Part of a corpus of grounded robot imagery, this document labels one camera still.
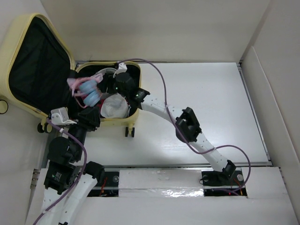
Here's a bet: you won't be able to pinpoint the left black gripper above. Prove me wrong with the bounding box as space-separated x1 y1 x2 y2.
64 105 100 159

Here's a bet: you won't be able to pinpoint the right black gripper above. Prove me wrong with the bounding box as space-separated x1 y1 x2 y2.
97 72 129 98

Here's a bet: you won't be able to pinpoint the white cap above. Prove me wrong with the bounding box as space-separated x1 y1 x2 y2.
100 94 129 119

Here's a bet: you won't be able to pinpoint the grey white headphones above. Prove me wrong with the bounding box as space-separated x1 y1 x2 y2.
92 67 117 78

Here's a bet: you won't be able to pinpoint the pink camouflage shorts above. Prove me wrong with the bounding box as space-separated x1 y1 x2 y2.
97 93 130 113

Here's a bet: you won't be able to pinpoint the blue pink headphones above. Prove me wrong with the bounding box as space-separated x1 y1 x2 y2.
67 73 103 108

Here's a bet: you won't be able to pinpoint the yellow hard-shell suitcase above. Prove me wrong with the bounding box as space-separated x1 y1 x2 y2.
0 14 139 135

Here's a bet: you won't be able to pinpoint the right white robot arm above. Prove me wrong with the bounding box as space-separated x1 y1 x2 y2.
107 72 236 184

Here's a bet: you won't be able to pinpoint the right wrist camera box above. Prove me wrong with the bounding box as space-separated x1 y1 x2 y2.
113 62 128 77

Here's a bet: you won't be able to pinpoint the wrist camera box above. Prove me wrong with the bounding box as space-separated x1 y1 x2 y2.
50 107 77 126
113 62 128 77

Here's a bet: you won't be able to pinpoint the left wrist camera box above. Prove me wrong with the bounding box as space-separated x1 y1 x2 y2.
50 107 77 126

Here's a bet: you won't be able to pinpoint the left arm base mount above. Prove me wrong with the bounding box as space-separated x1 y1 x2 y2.
87 171 120 197

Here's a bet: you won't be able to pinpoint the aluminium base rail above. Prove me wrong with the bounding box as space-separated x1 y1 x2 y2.
32 161 279 191

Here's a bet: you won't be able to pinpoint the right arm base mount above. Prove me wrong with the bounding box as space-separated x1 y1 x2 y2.
199 170 247 197

